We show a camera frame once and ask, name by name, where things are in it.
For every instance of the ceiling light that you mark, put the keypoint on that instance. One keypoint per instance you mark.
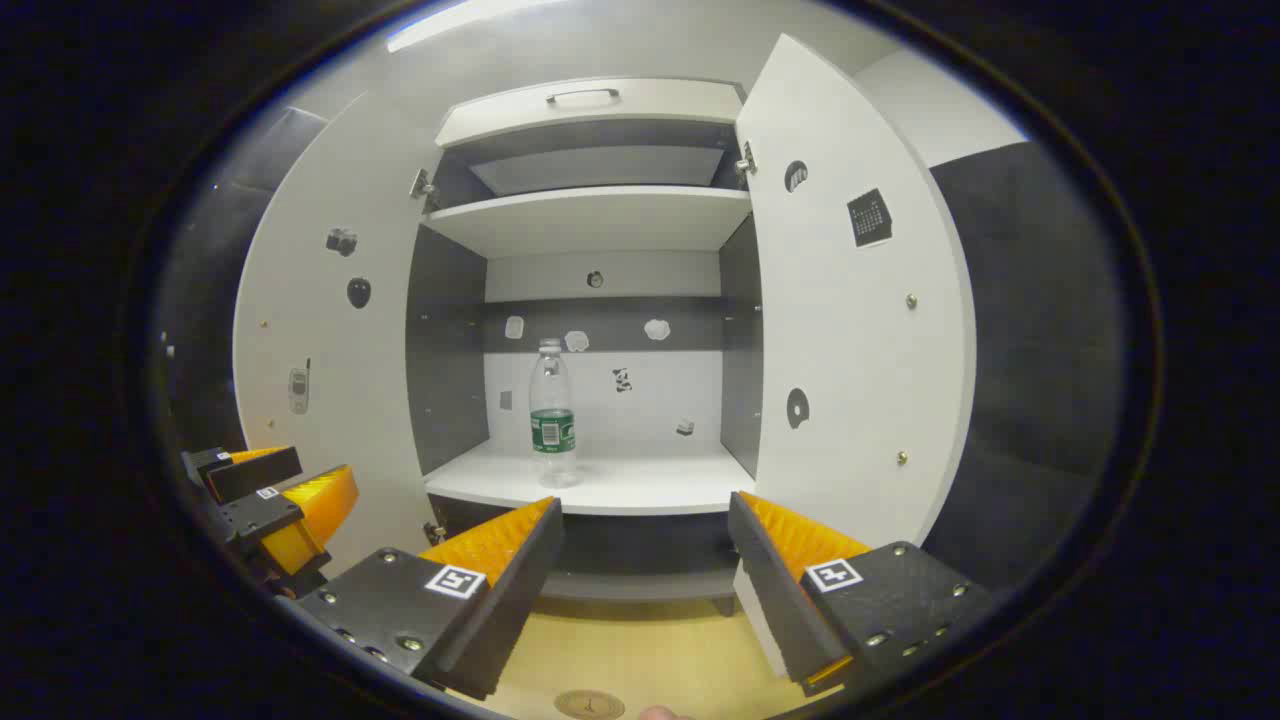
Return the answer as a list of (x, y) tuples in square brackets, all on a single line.
[(460, 20)]

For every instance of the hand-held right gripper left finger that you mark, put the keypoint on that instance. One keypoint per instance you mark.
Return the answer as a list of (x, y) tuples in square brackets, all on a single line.
[(510, 600)]

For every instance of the white cabinet door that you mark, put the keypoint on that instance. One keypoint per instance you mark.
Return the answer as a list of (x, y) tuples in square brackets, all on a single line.
[(850, 350), (330, 340)]

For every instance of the round brown coaster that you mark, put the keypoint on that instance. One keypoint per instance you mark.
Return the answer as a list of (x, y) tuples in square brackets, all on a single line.
[(590, 706)]

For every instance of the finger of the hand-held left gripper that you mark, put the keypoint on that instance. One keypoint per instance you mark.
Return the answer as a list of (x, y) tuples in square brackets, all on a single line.
[(290, 515), (250, 475)]

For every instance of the white grey cabinet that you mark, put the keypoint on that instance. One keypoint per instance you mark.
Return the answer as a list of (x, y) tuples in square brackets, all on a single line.
[(620, 480)]

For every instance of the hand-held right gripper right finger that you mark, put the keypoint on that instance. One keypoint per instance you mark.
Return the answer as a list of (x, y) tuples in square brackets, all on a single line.
[(775, 600)]

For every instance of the clear plastic bottle green label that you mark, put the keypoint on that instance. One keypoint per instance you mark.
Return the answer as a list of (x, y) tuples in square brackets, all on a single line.
[(552, 430)]

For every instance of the white cabinet drawer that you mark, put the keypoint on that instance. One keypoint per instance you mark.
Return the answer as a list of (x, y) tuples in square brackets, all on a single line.
[(600, 112)]

